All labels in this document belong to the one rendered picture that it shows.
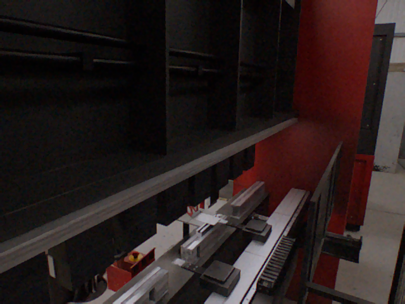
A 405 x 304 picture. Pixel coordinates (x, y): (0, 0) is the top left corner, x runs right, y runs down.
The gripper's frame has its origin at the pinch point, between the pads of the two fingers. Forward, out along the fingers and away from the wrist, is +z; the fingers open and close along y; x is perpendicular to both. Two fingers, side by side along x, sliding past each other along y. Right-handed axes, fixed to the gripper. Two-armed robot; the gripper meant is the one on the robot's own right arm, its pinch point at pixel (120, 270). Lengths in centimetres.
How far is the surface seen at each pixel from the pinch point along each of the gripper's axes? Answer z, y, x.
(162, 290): -5.0, 38.8, -17.7
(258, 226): -11, 67, 26
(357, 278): 104, 102, 165
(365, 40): -91, 126, 109
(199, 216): -15.9, 35.2, 28.4
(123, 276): 0.4, 5.4, -4.5
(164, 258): -5.0, 25.6, 4.5
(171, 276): -2.7, 34.7, -5.3
